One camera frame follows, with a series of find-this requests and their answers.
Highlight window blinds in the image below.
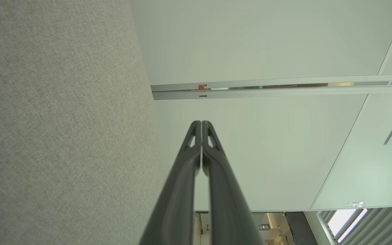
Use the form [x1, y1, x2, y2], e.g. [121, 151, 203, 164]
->
[317, 203, 392, 245]

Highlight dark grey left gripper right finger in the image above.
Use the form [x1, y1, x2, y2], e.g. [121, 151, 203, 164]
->
[202, 121, 264, 245]

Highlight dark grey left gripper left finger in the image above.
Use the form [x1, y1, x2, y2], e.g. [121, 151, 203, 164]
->
[138, 121, 202, 245]

